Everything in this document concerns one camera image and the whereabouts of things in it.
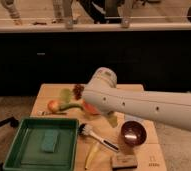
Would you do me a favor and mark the red yellow apple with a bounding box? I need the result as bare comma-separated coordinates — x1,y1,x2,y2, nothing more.
47,100,60,113

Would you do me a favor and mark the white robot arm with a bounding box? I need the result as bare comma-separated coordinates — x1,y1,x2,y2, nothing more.
82,67,191,131

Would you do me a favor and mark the light blue cloth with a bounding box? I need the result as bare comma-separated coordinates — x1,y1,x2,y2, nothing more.
124,115,144,123

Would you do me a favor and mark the dark brown bowl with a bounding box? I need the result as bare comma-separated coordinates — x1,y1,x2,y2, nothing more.
121,121,147,147

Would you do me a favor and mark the orange plastic bowl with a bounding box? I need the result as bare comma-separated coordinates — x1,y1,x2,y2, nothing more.
82,102,100,115

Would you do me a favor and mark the yellow banana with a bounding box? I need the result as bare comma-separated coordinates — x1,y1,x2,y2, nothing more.
84,142,99,170

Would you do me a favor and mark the bunch of dark grapes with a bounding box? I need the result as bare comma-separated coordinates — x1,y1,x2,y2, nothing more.
73,84,84,100

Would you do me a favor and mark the green cucumber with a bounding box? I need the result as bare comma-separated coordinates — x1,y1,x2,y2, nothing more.
60,103,83,111

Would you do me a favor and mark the teal sponge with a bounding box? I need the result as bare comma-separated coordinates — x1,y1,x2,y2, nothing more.
41,129,59,153

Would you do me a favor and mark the green plastic tray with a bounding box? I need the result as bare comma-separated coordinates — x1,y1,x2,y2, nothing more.
3,118,79,171

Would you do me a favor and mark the black stand leg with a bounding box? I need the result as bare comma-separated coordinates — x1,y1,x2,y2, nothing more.
0,116,20,168

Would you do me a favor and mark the white handled dish brush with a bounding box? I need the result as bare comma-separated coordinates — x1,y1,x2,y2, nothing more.
79,123,119,152

